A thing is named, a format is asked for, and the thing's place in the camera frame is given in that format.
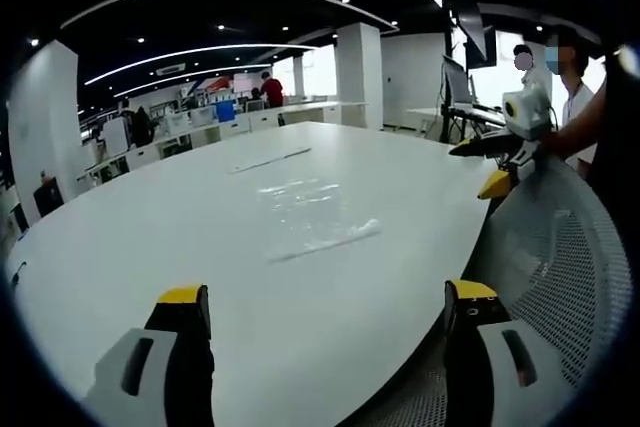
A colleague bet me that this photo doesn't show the black office chair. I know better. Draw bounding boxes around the black office chair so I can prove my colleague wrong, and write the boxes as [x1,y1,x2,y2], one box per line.
[33,181,66,219]

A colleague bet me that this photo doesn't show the white square pillar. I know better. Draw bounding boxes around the white square pillar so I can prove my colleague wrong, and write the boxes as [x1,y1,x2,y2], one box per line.
[334,21,385,132]

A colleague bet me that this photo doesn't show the grey mesh chair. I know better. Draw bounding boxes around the grey mesh chair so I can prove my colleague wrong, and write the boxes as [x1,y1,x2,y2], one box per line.
[349,150,632,427]

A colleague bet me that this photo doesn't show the computer monitor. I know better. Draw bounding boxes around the computer monitor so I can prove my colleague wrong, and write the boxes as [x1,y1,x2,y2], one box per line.
[441,54,475,109]

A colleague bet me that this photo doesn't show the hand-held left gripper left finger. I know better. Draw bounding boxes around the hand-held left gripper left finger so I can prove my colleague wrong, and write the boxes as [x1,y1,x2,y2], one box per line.
[82,284,216,427]

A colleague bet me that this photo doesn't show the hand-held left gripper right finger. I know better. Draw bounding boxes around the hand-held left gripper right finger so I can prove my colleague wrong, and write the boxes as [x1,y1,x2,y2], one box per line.
[442,277,562,427]

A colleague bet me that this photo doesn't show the hanging black screen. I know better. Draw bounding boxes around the hanging black screen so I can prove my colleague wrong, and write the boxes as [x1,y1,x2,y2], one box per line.
[448,5,499,69]

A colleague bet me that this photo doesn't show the large clear food packaging bag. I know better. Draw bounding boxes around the large clear food packaging bag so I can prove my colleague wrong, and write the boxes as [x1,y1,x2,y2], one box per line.
[256,178,382,266]

